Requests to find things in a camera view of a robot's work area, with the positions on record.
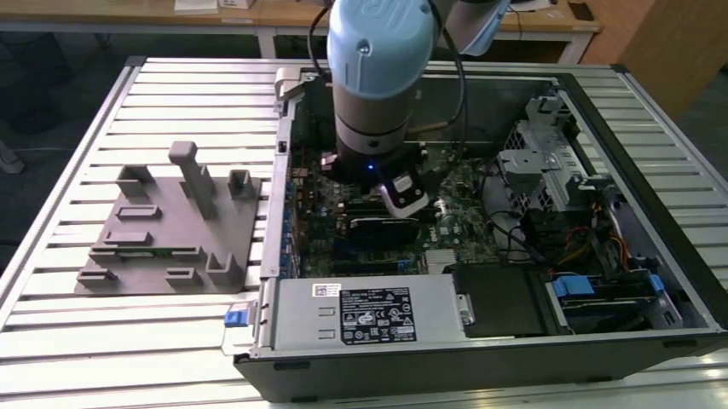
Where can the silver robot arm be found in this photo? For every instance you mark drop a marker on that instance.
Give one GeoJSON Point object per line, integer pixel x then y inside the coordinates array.
{"type": "Point", "coordinates": [376, 85]}

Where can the black graphics card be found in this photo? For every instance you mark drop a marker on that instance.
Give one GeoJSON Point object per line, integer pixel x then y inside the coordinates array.
{"type": "Point", "coordinates": [385, 234]}

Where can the green motherboard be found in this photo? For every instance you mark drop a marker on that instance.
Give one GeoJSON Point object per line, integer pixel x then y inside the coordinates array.
{"type": "Point", "coordinates": [468, 221]}

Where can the silver heatsink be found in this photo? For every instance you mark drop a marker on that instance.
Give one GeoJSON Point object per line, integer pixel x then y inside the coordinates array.
{"type": "Point", "coordinates": [443, 260]}

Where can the silver drive cage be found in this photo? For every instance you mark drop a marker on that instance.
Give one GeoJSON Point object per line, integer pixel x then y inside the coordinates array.
{"type": "Point", "coordinates": [531, 164]}

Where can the silver power supply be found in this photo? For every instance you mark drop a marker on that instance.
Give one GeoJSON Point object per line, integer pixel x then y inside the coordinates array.
{"type": "Point", "coordinates": [304, 315]}

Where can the grey parts rack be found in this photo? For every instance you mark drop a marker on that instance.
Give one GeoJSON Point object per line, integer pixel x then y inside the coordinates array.
{"type": "Point", "coordinates": [170, 264]}

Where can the black plastic shroud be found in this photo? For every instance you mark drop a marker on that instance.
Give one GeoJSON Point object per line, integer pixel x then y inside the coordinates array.
{"type": "Point", "coordinates": [502, 298]}

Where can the blue case latch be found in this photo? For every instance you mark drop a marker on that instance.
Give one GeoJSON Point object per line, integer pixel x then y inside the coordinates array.
{"type": "Point", "coordinates": [236, 319]}

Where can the green RAM stick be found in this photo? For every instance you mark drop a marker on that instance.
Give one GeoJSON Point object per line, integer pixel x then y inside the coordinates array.
{"type": "Point", "coordinates": [142, 254]}

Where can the small white box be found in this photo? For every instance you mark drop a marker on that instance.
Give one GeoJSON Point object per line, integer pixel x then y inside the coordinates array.
{"type": "Point", "coordinates": [236, 3]}

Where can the hard disk in blue carrier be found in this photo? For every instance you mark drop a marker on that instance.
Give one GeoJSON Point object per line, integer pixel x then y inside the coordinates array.
{"type": "Point", "coordinates": [576, 289]}

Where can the black PC case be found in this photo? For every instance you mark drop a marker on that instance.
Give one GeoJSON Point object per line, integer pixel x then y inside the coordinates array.
{"type": "Point", "coordinates": [399, 379]}

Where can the black phone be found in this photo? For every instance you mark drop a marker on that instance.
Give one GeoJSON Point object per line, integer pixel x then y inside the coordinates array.
{"type": "Point", "coordinates": [582, 11]}

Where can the wooden desk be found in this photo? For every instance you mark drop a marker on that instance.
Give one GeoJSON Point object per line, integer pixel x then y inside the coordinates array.
{"type": "Point", "coordinates": [114, 17]}

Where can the black office chair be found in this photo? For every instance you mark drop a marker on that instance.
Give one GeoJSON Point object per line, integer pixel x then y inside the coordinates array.
{"type": "Point", "coordinates": [34, 85]}

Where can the blue plastic clip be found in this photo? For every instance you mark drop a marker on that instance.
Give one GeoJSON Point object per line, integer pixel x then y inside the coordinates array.
{"type": "Point", "coordinates": [657, 289]}

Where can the grey metal foot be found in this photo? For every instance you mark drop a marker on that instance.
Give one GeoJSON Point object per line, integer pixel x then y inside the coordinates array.
{"type": "Point", "coordinates": [9, 157]}

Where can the wooden cabinet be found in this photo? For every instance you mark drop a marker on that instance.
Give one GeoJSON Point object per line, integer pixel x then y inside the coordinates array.
{"type": "Point", "coordinates": [671, 42]}

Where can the silver disk bay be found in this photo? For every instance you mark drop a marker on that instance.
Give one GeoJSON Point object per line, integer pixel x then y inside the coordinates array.
{"type": "Point", "coordinates": [673, 315]}

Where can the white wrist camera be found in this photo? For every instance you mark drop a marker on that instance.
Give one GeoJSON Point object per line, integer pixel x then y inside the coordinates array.
{"type": "Point", "coordinates": [407, 202]}

